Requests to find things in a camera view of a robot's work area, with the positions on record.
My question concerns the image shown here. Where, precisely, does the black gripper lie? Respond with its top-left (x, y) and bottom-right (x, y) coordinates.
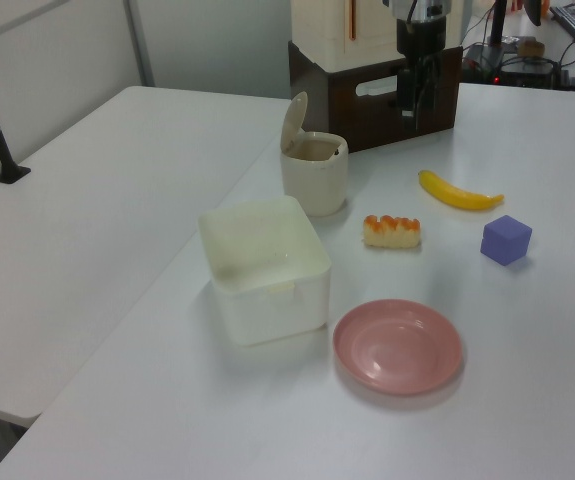
top-left (395, 18), bottom-right (449, 133)

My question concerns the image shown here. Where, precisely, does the beige trash can lid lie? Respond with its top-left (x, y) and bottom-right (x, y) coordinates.
top-left (280, 91), bottom-right (310, 154)

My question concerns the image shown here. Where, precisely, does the cream trash can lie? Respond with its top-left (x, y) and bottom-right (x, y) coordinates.
top-left (279, 130), bottom-right (350, 218)

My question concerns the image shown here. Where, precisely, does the dark brown wooden box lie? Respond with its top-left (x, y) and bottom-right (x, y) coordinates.
top-left (287, 39), bottom-right (463, 153)

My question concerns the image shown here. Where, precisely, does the black monitor stand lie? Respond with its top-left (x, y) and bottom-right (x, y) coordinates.
top-left (466, 0), bottom-right (513, 64)

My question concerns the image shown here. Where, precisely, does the black electronics box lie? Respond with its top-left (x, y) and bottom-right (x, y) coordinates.
top-left (497, 55), bottom-right (557, 87)

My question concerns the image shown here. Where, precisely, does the cream plastic crate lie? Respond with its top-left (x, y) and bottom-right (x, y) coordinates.
top-left (290, 0), bottom-right (409, 72)

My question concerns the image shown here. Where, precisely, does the yellow toy banana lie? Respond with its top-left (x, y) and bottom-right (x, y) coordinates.
top-left (417, 169), bottom-right (506, 213)

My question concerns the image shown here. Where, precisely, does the brown cardboard item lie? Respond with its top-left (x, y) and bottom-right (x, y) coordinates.
top-left (515, 37), bottom-right (547, 57)

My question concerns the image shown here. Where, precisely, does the toy salmon roe sushi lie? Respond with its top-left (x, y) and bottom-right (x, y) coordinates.
top-left (362, 214), bottom-right (424, 252)

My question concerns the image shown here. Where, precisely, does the purple cube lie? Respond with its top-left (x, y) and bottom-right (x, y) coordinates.
top-left (479, 214), bottom-right (534, 267)

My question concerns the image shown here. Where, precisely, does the white square plastic container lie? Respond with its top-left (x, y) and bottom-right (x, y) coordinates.
top-left (197, 195), bottom-right (333, 349)

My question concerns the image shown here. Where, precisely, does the pink plate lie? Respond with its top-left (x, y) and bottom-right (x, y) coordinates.
top-left (331, 298), bottom-right (466, 397)

